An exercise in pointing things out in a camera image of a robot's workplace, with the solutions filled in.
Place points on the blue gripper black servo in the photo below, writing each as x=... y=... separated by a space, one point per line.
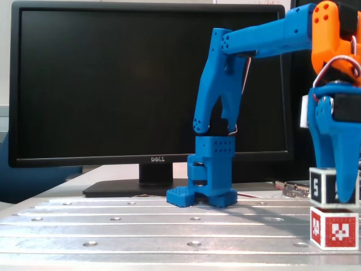
x=327 y=128

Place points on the black cube with white markers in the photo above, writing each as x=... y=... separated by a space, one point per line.
x=324 y=186

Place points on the blue and orange robot arm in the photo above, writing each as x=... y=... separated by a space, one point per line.
x=253 y=36

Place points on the red cube with white markers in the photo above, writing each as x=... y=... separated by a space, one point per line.
x=339 y=230

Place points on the small circuit board with pins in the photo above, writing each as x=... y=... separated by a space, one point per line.
x=296 y=190

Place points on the white paper with red writing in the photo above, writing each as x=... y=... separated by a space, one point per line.
x=239 y=1

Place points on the black Dell monitor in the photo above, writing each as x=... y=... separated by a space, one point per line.
x=84 y=84

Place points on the blue chair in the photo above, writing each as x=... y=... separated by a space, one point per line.
x=28 y=183

